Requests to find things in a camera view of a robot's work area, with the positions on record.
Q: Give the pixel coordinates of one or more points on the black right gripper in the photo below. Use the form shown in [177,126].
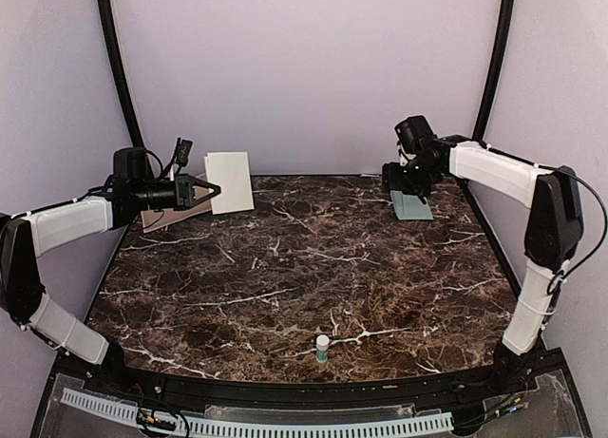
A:
[391,181]

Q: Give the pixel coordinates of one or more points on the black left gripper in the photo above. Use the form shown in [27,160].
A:
[183,190]

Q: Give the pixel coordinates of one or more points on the teal envelope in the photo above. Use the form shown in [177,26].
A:
[410,208]

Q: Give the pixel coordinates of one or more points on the beige lined letter paper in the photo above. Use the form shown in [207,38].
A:
[230,171]

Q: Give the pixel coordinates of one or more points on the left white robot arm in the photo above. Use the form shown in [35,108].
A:
[130,189]

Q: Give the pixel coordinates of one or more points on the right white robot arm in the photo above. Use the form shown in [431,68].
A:
[550,196]

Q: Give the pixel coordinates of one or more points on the white green glue stick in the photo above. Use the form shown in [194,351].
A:
[322,344]

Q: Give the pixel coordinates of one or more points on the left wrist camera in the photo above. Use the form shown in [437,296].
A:
[180,156]

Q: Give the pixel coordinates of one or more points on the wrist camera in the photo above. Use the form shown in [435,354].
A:
[413,129]
[180,156]

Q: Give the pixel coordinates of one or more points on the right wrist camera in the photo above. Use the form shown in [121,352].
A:
[413,129]

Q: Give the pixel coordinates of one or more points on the right black frame post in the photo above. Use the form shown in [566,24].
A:
[494,69]

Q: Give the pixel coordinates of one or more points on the black frame post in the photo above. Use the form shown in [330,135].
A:
[494,69]
[115,60]

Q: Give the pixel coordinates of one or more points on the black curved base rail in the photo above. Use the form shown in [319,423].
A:
[456,390]

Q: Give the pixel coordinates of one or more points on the left black frame post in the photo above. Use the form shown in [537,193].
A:
[115,60]

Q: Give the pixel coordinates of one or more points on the white slotted cable duct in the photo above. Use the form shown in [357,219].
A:
[241,422]

